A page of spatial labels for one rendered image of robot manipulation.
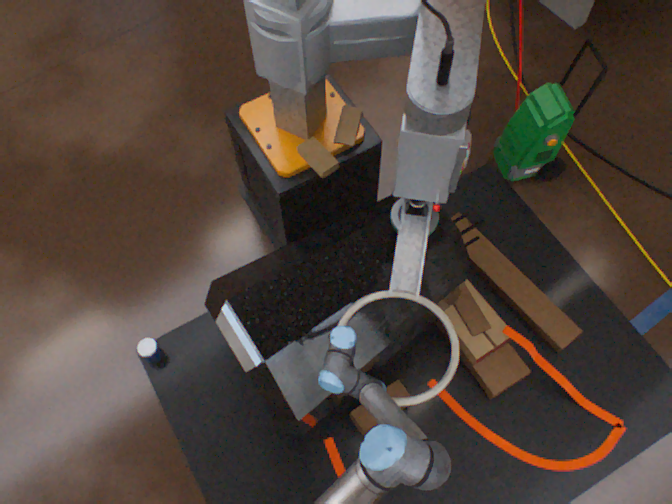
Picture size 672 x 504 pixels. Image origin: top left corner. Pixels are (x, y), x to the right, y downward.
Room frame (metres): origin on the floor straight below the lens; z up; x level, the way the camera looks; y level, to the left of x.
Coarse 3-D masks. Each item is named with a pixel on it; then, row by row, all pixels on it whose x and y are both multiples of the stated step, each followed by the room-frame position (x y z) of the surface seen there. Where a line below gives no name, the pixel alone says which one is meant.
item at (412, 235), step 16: (400, 224) 1.26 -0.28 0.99; (416, 224) 1.28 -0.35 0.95; (400, 240) 1.22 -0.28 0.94; (416, 240) 1.22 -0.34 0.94; (400, 256) 1.15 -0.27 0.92; (416, 256) 1.15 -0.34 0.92; (400, 272) 1.09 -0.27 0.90; (416, 272) 1.08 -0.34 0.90; (400, 288) 1.02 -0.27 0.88; (416, 288) 1.02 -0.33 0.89
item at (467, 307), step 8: (464, 288) 1.30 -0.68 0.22; (464, 296) 1.26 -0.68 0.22; (472, 296) 1.25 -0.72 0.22; (456, 304) 1.21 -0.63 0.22; (464, 304) 1.21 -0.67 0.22; (472, 304) 1.21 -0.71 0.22; (464, 312) 1.17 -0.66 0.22; (472, 312) 1.16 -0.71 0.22; (480, 312) 1.16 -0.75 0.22; (464, 320) 1.12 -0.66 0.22; (472, 320) 1.12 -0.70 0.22; (480, 320) 1.12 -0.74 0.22; (472, 328) 1.08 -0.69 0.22; (480, 328) 1.07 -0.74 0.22; (488, 328) 1.07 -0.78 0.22
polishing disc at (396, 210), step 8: (400, 200) 1.48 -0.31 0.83; (408, 200) 1.48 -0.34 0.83; (392, 208) 1.44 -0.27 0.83; (400, 208) 1.44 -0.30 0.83; (424, 208) 1.44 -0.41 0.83; (432, 208) 1.43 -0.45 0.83; (392, 216) 1.40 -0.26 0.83; (400, 216) 1.40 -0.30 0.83; (424, 216) 1.39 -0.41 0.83; (432, 216) 1.39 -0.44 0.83; (432, 224) 1.35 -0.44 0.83
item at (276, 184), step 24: (240, 120) 2.05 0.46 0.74; (240, 144) 1.97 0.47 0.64; (360, 144) 1.87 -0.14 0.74; (240, 168) 2.08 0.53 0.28; (264, 168) 1.75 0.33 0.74; (360, 168) 1.82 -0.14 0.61; (240, 192) 2.08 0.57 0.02; (264, 192) 1.79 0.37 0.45; (288, 192) 1.62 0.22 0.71; (312, 192) 1.68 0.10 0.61; (336, 192) 1.76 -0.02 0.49; (360, 192) 1.82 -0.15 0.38; (264, 216) 1.86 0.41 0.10; (288, 216) 1.61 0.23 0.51; (312, 216) 1.68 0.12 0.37; (336, 216) 1.76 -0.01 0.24; (288, 240) 1.60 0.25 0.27
